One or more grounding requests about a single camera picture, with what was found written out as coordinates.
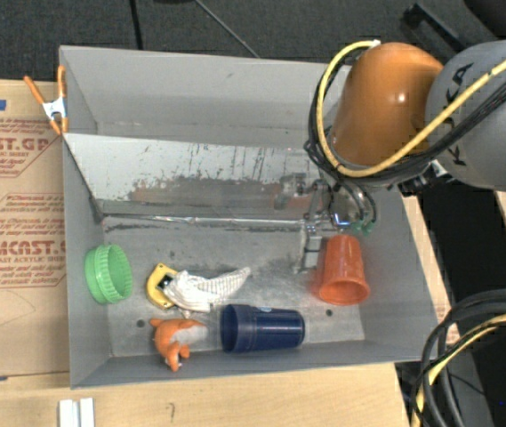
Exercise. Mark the orange plastic cup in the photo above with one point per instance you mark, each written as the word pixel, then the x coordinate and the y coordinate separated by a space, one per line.
pixel 343 269

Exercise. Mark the grey metal bin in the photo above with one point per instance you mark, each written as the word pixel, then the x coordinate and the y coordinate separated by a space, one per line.
pixel 235 105

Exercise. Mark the orange toy fox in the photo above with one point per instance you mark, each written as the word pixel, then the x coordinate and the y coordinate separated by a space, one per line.
pixel 168 338

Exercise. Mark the dark blue plastic cup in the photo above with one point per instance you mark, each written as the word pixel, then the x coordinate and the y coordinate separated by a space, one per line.
pixel 266 329

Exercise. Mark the yellow tape measure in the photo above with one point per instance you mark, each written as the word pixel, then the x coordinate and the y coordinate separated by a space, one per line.
pixel 155 288

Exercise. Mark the brown cardboard board red print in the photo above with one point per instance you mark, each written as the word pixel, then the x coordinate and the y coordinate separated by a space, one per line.
pixel 21 327

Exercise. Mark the green plastic lid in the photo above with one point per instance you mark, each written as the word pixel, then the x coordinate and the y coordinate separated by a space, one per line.
pixel 108 274

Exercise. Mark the white cloth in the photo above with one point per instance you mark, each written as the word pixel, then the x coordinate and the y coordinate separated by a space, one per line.
pixel 208 287

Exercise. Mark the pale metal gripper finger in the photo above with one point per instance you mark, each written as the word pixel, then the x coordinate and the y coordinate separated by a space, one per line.
pixel 314 252
pixel 302 252

